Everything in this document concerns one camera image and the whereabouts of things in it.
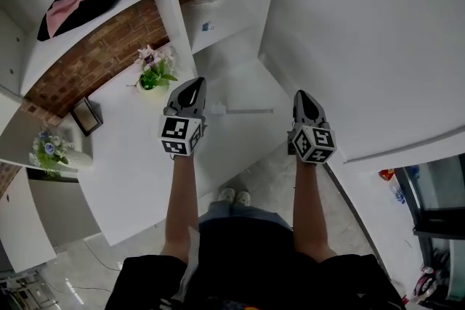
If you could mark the red and yellow packet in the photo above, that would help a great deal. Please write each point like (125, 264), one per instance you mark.
(387, 175)

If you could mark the person's left white shoe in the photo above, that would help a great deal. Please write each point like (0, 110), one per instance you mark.
(226, 195)

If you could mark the person's blue jeans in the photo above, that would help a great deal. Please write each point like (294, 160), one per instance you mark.
(247, 214)

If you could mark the blue binder clip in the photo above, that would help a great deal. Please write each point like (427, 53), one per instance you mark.
(206, 26)

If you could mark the black and pink bag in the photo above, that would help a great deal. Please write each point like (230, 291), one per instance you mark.
(425, 283)

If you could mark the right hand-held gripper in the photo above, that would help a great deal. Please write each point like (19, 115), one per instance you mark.
(312, 145)

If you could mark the clear plastic water bottle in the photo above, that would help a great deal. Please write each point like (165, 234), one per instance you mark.
(399, 194)

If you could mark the grey metal frame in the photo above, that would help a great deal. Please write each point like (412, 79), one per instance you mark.
(25, 292)

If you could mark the person's right forearm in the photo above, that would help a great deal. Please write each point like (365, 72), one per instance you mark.
(309, 207)

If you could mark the dark window frame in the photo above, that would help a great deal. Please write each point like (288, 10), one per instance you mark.
(439, 225)

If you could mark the white shelf unit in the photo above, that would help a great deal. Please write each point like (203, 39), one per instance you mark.
(232, 11)

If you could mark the person's right white shoe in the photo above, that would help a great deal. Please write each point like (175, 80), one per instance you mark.
(243, 198)

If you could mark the person's black shirt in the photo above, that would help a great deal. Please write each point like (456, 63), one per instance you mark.
(254, 265)

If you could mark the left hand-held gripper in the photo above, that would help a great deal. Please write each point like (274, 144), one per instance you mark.
(176, 130)

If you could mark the person's white shoe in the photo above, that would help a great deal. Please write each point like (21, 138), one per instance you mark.
(226, 195)
(243, 198)

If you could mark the pink flowers in pale pot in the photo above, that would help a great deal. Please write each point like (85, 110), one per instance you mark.
(156, 76)

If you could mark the black picture frame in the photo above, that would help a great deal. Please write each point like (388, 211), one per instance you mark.
(87, 117)

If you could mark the blue flowers in white vase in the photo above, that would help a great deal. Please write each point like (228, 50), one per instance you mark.
(49, 149)

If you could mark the person's left forearm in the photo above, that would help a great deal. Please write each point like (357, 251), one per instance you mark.
(181, 199)

